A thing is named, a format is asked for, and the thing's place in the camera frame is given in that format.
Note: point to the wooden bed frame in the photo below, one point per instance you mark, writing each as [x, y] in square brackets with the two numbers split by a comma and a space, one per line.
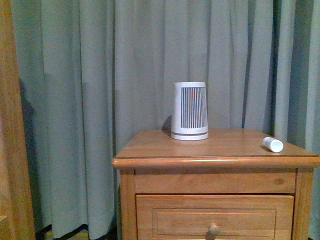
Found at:
[16, 212]

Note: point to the grey-green curtain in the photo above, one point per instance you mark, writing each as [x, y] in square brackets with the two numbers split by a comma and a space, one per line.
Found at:
[93, 73]
[296, 35]

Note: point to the grey-green right curtain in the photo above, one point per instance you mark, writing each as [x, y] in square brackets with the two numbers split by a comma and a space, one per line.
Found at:
[296, 35]

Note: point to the white medicine bottle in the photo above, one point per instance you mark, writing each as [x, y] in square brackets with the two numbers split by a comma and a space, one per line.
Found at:
[273, 144]

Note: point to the wooden drawer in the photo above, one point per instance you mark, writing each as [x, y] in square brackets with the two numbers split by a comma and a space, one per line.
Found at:
[214, 217]

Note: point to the grey-green left curtain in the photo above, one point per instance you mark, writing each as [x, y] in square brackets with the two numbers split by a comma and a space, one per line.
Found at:
[93, 73]

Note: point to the wooden nightstand cabinet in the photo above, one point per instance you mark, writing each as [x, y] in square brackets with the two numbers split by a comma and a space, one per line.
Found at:
[228, 162]

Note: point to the white ribbed table lamp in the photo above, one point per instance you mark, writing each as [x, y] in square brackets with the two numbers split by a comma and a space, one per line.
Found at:
[189, 121]

